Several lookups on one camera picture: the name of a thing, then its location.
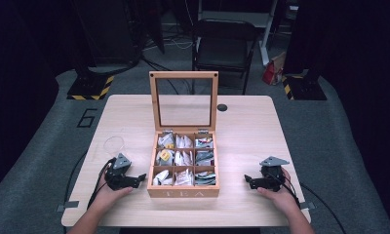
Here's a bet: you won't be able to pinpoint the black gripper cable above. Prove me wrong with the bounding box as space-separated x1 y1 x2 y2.
86 157 118 210
264 170 347 234

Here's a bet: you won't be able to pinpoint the clear glass cup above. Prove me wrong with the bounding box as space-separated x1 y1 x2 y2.
102 135 127 157

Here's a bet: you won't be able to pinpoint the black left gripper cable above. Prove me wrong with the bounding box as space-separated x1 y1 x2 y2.
86 157 118 210

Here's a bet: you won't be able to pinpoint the white desk frame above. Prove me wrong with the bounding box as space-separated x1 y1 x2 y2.
197 0 299 67

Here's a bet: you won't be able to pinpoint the person's right hand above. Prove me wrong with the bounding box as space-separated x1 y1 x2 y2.
256 167 302 215

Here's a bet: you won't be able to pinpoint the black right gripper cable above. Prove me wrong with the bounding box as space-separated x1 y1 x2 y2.
264 170 347 234

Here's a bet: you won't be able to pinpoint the wooden tea box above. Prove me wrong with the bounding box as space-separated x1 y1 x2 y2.
146 70 220 199

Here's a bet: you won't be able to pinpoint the assorted tea bags in compartments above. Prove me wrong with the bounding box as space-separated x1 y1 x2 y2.
152 133 216 187

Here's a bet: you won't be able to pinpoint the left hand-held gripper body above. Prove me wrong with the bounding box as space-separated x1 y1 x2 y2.
103 152 142 192

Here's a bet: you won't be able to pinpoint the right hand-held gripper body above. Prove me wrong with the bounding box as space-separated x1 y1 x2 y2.
256 155 291 193

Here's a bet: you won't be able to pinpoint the black stand base striped edge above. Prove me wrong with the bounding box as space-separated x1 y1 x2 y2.
281 74 328 101
66 74 115 101

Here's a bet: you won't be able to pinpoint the black folding chair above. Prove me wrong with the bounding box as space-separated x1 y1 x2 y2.
191 19 261 96

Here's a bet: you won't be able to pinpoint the person's left hand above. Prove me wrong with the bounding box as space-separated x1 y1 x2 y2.
91 174 135 214

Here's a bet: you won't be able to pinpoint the red and white bag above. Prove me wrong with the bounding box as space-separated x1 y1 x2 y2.
261 52 287 87

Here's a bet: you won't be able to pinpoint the floor cables bundle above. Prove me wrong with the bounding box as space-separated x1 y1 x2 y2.
140 19 195 71

